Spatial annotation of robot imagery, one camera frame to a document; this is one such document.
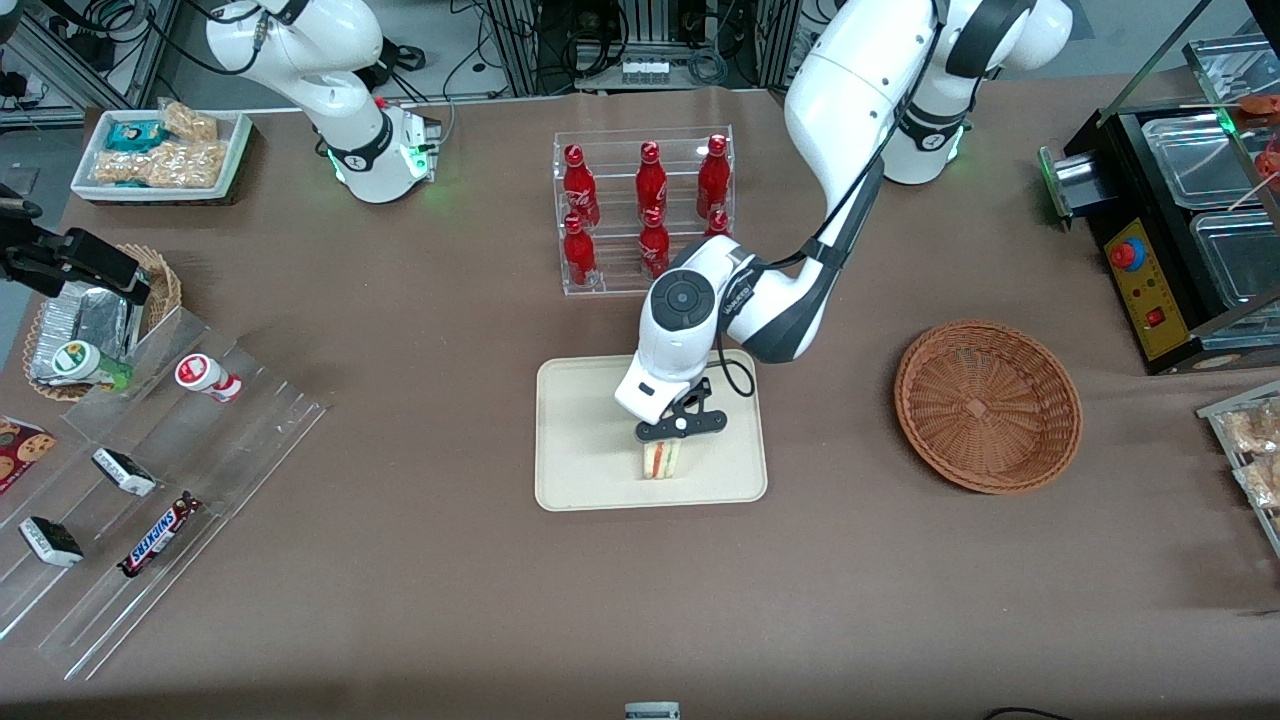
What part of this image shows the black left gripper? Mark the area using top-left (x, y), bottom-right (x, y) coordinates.
top-left (635, 378), bottom-right (729, 444)

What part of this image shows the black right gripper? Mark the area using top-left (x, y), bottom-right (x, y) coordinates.
top-left (0, 224), bottom-right (152, 307)

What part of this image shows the triangular sandwich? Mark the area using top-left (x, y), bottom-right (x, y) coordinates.
top-left (639, 438), bottom-right (684, 482)

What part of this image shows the small brown wicker basket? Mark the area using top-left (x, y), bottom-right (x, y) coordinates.
top-left (22, 243), bottom-right (184, 403)

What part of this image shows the cream rectangular serving tray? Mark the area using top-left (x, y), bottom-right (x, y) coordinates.
top-left (535, 349), bottom-right (769, 513)

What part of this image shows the white rectangular snack tray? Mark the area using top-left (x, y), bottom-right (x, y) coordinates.
top-left (70, 108), bottom-right (254, 206)

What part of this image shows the large round brown wicker basket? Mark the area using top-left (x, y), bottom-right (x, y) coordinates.
top-left (893, 319), bottom-right (1084, 496)

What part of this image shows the grey metal snack tray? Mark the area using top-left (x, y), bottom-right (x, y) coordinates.
top-left (1197, 380), bottom-right (1280, 559)

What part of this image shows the silver foil package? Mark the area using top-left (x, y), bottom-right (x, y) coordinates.
top-left (30, 282), bottom-right (143, 386)

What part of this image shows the green lid yogurt bottle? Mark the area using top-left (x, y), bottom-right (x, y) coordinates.
top-left (52, 340), bottom-right (133, 391)

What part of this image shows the large rice cracker pack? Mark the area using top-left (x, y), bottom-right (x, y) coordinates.
top-left (93, 140), bottom-right (229, 189)

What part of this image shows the teal snack packet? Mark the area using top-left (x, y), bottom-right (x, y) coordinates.
top-left (105, 120), bottom-right (166, 153)

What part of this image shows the red lid yogurt bottle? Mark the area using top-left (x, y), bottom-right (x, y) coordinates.
top-left (175, 353), bottom-right (243, 403)

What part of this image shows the clear acrylic bottle rack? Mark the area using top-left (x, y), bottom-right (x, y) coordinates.
top-left (552, 125), bottom-right (736, 297)

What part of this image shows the small rice cracker pack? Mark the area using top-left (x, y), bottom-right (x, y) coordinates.
top-left (160, 100), bottom-right (219, 143)

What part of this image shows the chocolate chip cookie pack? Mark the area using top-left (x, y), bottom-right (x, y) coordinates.
top-left (0, 415), bottom-right (58, 496)

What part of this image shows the black white snack bar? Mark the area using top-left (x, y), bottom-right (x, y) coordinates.
top-left (19, 516), bottom-right (85, 568)
top-left (91, 447), bottom-right (158, 498)

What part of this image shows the clear acrylic stepped display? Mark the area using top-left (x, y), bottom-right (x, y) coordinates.
top-left (0, 305), bottom-right (331, 683)

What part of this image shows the snickers chocolate bar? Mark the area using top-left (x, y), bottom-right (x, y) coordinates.
top-left (117, 491), bottom-right (204, 579)

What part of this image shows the black food warmer appliance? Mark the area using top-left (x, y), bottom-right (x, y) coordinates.
top-left (1038, 35), bottom-right (1280, 377)

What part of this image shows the clear bag of crackers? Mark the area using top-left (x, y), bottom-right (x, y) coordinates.
top-left (1222, 400), bottom-right (1280, 457)
top-left (1232, 455), bottom-right (1280, 511)

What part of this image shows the clear warmer pan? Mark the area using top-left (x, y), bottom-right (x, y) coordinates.
top-left (1140, 112), bottom-right (1263, 211)
top-left (1190, 210), bottom-right (1280, 319)

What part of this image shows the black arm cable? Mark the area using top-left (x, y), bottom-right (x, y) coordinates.
top-left (714, 0), bottom-right (951, 399)

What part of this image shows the aluminium frame rack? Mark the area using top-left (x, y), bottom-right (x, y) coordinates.
top-left (0, 0), bottom-right (183, 113)

